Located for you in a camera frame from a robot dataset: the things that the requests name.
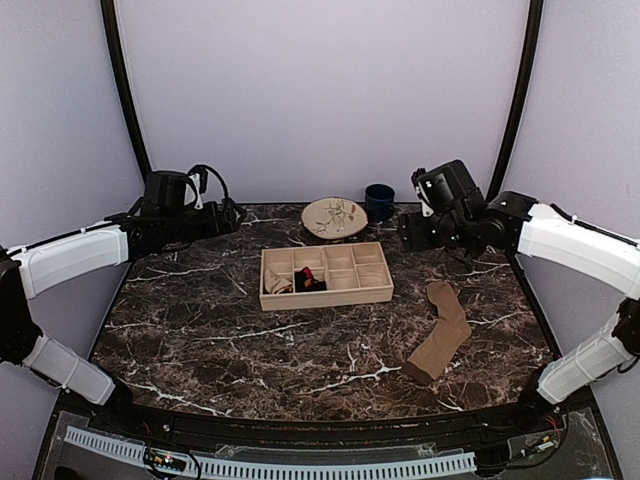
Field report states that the right black corner post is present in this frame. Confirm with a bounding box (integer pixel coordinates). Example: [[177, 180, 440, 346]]
[[486, 0, 544, 201]]

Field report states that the black corner post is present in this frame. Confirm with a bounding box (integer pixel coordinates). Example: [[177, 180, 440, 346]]
[[100, 0, 151, 181], [486, 0, 544, 201]]

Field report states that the beige striped sock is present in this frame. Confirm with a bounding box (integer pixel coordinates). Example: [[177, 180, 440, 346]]
[[264, 268, 294, 295]]

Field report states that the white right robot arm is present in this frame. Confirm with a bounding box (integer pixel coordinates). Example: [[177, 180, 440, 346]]
[[400, 160, 639, 434]]

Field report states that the black argyle sock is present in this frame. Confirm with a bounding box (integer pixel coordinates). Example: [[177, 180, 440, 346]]
[[294, 267, 327, 293]]

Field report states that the white slotted cable duct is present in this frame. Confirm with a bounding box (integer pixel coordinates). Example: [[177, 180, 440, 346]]
[[63, 426, 477, 479]]

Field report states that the left black corner post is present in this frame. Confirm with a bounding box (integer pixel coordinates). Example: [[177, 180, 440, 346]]
[[100, 0, 151, 181]]

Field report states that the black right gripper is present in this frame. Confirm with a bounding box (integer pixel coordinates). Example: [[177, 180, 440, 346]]
[[399, 209, 474, 251]]

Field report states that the patterned ceramic plate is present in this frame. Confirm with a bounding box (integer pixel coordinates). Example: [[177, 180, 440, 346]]
[[301, 197, 368, 240]]

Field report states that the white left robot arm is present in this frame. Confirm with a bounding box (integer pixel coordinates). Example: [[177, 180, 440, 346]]
[[1, 164, 246, 436]]

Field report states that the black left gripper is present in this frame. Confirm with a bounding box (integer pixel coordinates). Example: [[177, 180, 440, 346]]
[[161, 197, 245, 244]]

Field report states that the dark blue mug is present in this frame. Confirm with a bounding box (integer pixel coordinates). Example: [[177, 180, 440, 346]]
[[364, 184, 395, 223]]

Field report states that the tan plain sock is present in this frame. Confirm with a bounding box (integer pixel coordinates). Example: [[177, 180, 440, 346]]
[[401, 282, 471, 385]]

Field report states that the wooden compartment tray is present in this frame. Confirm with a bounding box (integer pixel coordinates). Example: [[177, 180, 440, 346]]
[[260, 242, 394, 311]]

